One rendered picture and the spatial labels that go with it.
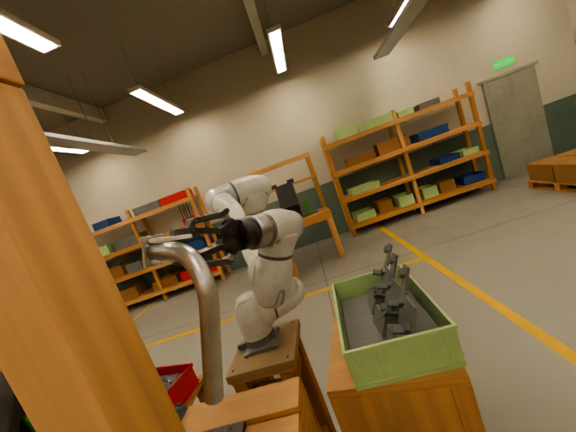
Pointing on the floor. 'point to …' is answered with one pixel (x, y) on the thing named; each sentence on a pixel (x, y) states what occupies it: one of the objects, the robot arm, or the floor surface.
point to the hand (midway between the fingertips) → (171, 248)
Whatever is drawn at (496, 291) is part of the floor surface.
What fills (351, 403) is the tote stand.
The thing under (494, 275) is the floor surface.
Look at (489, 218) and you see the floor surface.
